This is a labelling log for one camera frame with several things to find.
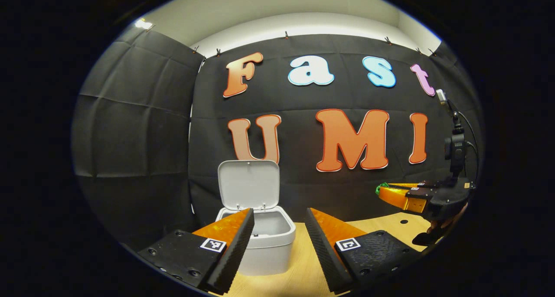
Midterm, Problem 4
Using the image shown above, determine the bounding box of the black backdrop cloth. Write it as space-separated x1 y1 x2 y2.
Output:
72 26 484 250

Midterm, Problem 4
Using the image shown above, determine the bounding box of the black cable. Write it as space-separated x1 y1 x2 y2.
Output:
457 110 480 183

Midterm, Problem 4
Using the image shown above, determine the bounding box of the wooden desktop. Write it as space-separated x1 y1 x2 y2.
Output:
208 212 434 297

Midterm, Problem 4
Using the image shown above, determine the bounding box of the white desktop garbage bin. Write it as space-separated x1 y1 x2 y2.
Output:
215 160 297 276

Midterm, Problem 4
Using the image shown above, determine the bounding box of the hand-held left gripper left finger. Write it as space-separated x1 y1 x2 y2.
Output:
137 208 255 295

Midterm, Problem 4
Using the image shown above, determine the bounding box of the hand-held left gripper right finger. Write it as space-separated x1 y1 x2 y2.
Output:
304 208 421 294

